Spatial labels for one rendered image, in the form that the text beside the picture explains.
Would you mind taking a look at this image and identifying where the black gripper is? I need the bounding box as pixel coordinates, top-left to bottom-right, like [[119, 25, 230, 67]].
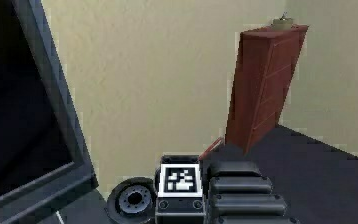
[[106, 176, 159, 224]]

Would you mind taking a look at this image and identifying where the red-brown flat strip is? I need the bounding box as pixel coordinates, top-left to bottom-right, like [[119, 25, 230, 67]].
[[198, 136, 225, 162]]

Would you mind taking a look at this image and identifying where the black television set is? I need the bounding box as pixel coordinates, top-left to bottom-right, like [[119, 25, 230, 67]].
[[0, 0, 100, 224]]

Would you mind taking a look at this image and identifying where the red-brown chest of drawers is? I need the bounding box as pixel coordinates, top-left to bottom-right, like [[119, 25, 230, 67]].
[[224, 24, 310, 156]]

